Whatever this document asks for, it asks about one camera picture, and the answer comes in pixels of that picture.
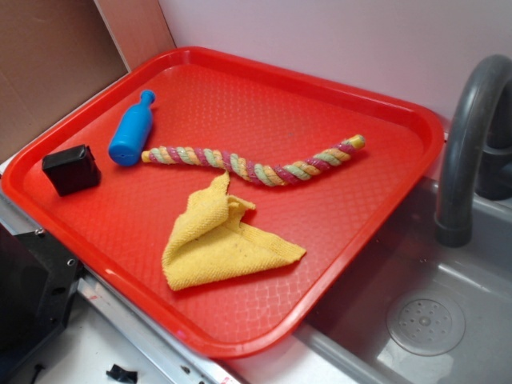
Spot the grey plastic sink basin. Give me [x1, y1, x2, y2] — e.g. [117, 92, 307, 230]
[297, 178, 511, 383]

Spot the grey toy faucet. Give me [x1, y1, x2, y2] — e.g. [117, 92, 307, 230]
[434, 54, 511, 247]

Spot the multicolored twisted rope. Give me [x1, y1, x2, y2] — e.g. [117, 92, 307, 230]
[141, 134, 366, 188]

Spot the small black box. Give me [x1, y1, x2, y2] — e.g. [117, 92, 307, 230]
[42, 144, 102, 197]

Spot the red plastic tray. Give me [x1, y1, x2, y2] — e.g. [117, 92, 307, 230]
[2, 48, 444, 358]

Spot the black tape scrap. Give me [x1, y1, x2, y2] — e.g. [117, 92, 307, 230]
[106, 364, 138, 384]

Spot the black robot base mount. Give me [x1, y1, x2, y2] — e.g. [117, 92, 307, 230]
[1, 227, 82, 383]

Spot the silver metal rail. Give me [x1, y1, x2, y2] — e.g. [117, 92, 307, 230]
[0, 191, 237, 384]

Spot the yellow folded cloth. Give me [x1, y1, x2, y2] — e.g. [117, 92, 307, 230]
[162, 173, 306, 291]

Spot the brown cardboard panel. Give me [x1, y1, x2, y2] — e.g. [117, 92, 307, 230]
[1, 1, 175, 161]

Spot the blue plastic toy bottle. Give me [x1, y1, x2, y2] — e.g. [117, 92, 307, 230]
[108, 90, 156, 166]

